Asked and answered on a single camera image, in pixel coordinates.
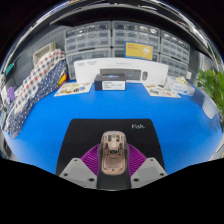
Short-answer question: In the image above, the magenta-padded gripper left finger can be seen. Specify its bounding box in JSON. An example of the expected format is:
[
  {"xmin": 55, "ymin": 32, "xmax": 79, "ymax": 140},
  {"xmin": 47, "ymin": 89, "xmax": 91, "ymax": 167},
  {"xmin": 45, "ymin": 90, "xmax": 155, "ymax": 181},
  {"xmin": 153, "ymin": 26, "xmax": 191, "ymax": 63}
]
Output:
[{"xmin": 59, "ymin": 143, "xmax": 103, "ymax": 190}]

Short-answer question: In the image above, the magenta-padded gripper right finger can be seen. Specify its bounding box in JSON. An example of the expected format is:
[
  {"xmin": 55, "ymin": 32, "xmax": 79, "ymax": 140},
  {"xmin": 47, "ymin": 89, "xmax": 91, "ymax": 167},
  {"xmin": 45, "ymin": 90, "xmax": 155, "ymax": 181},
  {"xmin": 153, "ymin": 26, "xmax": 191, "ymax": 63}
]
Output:
[{"xmin": 125, "ymin": 143, "xmax": 168, "ymax": 190}]

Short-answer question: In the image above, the pink computer mouse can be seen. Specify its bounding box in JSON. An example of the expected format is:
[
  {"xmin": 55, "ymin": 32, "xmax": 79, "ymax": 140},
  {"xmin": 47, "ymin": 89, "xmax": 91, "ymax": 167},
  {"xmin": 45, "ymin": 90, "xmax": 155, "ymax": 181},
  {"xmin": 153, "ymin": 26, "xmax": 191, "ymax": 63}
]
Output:
[{"xmin": 99, "ymin": 130, "xmax": 128, "ymax": 176}]

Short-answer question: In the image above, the black mouse pad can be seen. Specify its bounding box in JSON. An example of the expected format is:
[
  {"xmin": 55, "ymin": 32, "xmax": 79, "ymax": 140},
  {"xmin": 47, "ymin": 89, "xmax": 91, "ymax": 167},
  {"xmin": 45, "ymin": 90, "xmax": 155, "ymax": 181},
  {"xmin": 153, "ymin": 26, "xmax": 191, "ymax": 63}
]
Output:
[{"xmin": 54, "ymin": 118, "xmax": 166, "ymax": 191}]

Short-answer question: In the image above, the navy polka-dot cloth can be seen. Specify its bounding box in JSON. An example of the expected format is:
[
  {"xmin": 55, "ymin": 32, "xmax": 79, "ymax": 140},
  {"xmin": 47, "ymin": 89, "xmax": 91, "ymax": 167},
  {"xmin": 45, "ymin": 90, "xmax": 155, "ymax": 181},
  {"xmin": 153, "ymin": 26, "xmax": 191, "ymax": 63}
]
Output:
[{"xmin": 6, "ymin": 59, "xmax": 69, "ymax": 139}]

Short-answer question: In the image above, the colourful printed leaflet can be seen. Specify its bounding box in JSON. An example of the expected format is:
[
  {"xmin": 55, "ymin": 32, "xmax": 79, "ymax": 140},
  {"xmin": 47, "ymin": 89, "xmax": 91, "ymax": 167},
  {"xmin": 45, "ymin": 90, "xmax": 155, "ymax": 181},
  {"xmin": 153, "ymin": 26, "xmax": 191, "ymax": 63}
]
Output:
[
  {"xmin": 143, "ymin": 83, "xmax": 182, "ymax": 99},
  {"xmin": 53, "ymin": 81, "xmax": 93, "ymax": 98}
]

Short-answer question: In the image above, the clear plastic bag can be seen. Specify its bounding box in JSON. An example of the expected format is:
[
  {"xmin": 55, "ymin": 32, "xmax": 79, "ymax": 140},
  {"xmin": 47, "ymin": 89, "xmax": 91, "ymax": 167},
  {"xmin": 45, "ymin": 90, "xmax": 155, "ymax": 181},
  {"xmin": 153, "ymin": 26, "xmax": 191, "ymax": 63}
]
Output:
[{"xmin": 164, "ymin": 75, "xmax": 196, "ymax": 98}]

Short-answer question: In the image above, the yellow red small object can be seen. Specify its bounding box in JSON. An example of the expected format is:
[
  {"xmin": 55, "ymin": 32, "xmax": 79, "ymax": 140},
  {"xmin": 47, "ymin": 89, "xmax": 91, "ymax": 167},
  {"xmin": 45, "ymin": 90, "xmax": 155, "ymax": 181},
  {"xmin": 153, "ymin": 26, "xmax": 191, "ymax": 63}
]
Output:
[{"xmin": 58, "ymin": 73, "xmax": 68, "ymax": 86}]

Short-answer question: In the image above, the small black labelled box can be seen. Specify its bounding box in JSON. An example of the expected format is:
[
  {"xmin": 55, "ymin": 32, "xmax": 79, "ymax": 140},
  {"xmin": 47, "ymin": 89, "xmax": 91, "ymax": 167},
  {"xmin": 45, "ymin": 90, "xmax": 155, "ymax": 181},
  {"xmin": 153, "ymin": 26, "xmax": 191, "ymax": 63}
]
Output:
[{"xmin": 93, "ymin": 73, "xmax": 127, "ymax": 92}]

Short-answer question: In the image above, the purple object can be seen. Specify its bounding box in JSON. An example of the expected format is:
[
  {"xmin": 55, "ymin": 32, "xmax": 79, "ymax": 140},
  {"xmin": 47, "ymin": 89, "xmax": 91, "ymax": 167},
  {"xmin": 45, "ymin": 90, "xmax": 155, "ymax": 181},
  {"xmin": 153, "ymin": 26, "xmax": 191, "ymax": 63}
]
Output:
[{"xmin": 6, "ymin": 86, "xmax": 17, "ymax": 104}]

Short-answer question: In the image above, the red blue checkered cloth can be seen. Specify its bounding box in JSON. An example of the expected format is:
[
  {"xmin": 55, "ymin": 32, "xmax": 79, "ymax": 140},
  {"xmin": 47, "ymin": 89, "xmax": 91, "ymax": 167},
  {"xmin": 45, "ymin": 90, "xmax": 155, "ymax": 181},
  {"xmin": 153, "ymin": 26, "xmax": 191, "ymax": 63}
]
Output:
[{"xmin": 13, "ymin": 49, "xmax": 67, "ymax": 114}]

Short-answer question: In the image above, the long white keyboard box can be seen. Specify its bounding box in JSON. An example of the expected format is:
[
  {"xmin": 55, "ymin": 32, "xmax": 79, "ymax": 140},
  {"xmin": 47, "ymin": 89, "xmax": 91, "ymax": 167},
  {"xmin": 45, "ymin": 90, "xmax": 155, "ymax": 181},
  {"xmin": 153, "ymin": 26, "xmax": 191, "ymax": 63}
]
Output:
[{"xmin": 73, "ymin": 57, "xmax": 170, "ymax": 86}]

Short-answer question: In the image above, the green potted plant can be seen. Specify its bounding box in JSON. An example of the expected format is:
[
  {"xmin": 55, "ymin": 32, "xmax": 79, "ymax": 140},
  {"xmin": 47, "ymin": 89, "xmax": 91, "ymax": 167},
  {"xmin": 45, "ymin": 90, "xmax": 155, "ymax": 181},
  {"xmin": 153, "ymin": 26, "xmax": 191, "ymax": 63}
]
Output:
[{"xmin": 196, "ymin": 68, "xmax": 224, "ymax": 124}]

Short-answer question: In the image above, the grey plastic drawer cabinet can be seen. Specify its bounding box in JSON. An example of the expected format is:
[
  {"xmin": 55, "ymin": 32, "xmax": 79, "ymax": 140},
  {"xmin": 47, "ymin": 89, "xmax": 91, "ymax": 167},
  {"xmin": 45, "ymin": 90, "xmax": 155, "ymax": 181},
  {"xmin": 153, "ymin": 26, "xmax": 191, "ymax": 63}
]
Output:
[
  {"xmin": 158, "ymin": 54, "xmax": 188, "ymax": 78},
  {"xmin": 160, "ymin": 30, "xmax": 191, "ymax": 64},
  {"xmin": 112, "ymin": 47, "xmax": 160, "ymax": 63},
  {"xmin": 111, "ymin": 20, "xmax": 161, "ymax": 51},
  {"xmin": 65, "ymin": 49, "xmax": 112, "ymax": 80},
  {"xmin": 64, "ymin": 21, "xmax": 112, "ymax": 53}
]

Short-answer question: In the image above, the yellow card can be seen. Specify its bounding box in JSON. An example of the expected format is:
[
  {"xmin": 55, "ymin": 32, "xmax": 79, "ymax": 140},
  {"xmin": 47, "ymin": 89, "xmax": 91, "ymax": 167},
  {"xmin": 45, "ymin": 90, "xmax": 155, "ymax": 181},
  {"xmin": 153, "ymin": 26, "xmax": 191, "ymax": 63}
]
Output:
[{"xmin": 124, "ymin": 41, "xmax": 154, "ymax": 61}]

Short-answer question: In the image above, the white plastic basket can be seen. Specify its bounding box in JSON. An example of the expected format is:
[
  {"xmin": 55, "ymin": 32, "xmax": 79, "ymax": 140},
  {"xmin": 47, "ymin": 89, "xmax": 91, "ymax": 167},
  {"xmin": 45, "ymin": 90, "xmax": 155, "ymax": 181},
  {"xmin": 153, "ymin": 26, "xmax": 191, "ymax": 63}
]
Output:
[{"xmin": 32, "ymin": 42, "xmax": 57, "ymax": 66}]

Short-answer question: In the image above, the teal plastic object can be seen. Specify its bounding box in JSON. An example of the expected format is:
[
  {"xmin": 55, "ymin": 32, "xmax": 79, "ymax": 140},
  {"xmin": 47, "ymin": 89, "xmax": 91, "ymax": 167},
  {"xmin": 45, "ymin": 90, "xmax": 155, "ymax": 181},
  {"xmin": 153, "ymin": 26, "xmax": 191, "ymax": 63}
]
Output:
[{"xmin": 4, "ymin": 62, "xmax": 16, "ymax": 76}]

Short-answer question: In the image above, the dark wall shelf unit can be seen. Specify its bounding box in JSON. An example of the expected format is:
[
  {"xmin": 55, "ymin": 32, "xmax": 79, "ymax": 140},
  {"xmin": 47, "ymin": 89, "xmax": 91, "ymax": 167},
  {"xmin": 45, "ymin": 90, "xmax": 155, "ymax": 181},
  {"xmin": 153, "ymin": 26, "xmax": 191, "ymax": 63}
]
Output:
[{"xmin": 49, "ymin": 4, "xmax": 214, "ymax": 58}]

